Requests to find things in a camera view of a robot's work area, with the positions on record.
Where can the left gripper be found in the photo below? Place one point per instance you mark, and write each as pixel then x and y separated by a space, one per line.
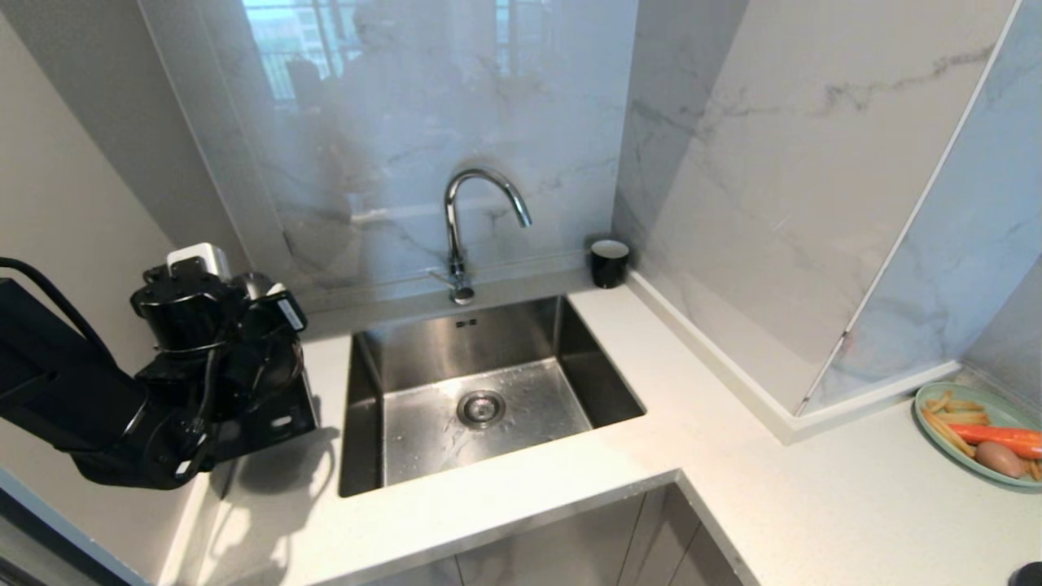
pixel 269 407

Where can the black round object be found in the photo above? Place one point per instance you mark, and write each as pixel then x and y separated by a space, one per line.
pixel 1027 575

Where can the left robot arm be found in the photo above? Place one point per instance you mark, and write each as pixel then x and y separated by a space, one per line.
pixel 65 382

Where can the yellow fries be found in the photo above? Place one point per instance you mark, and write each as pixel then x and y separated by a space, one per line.
pixel 948 431

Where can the grey cabinet door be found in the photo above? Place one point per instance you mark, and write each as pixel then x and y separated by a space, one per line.
pixel 676 545
pixel 562 545

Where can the orange carrot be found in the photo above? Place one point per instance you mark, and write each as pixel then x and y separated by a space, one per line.
pixel 997 439

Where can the chrome gooseneck faucet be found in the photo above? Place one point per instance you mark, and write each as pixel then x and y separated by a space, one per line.
pixel 453 236

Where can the tan bread stick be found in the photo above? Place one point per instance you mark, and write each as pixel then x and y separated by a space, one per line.
pixel 967 404
pixel 941 400
pixel 965 418

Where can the stainless steel sink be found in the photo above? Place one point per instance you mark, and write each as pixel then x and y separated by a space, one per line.
pixel 488 407

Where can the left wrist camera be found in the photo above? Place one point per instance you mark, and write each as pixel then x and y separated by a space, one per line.
pixel 199 257

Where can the round sink drain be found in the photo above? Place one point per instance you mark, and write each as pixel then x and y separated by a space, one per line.
pixel 481 408

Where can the black cup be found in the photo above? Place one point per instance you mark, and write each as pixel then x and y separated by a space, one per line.
pixel 609 264

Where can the green oval plate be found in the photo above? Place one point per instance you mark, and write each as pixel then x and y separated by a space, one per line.
pixel 989 403

